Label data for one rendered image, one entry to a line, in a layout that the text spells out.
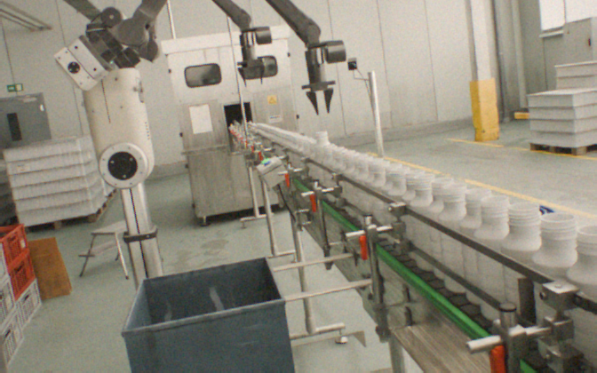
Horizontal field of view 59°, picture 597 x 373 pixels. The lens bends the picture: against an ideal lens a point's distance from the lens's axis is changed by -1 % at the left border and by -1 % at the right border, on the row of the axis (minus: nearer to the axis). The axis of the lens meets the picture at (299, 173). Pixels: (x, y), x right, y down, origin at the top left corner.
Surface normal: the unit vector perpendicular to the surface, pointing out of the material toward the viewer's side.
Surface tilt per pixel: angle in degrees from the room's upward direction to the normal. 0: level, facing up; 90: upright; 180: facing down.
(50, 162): 90
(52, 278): 99
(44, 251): 103
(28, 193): 90
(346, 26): 90
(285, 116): 90
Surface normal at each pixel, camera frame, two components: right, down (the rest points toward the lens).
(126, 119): 0.19, 0.30
